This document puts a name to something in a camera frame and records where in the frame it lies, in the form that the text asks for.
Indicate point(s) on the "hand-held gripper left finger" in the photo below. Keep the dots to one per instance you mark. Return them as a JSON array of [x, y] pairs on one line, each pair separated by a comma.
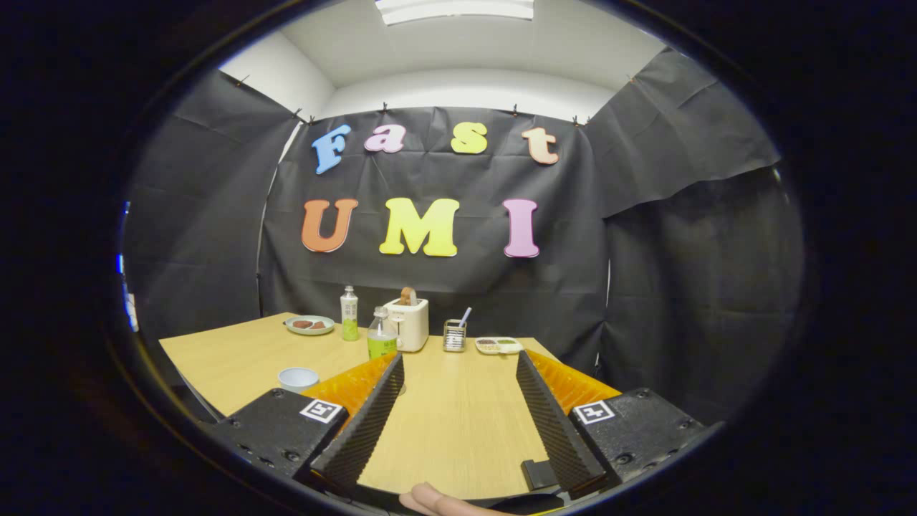
[[369, 423]]

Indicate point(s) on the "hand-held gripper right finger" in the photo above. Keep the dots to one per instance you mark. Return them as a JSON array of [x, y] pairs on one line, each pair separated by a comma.
[[551, 423]]

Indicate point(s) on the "green label juice bottle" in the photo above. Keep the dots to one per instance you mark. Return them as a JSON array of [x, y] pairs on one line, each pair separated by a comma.
[[382, 345]]

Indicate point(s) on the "white cup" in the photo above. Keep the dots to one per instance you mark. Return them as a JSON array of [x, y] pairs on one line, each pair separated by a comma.
[[298, 380]]

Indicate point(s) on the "slim green drink bottle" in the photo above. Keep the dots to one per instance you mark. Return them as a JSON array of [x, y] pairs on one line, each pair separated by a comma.
[[349, 319]]

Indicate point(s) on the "wooden table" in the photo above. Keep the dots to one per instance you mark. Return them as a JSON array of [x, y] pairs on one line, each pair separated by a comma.
[[458, 430]]

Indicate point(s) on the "white divided dish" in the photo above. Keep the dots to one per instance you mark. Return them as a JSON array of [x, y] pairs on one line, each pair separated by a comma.
[[498, 345]]

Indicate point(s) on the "white toaster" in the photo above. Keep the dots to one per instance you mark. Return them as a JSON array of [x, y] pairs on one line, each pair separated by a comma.
[[412, 326]]

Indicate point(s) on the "green plate with food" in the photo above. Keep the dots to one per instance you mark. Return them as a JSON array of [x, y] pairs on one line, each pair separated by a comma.
[[309, 325]]

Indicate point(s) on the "brown bread slice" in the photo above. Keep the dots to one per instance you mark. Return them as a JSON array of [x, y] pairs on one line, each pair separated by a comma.
[[408, 297]]

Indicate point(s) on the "light blue spoon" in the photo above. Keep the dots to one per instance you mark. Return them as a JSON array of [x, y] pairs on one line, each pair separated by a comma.
[[465, 317]]

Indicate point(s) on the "black backdrop cloth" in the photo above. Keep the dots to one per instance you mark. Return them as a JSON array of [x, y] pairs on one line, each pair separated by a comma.
[[444, 279]]

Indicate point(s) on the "ceiling light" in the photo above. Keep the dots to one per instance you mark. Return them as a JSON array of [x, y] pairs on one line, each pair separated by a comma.
[[455, 10]]

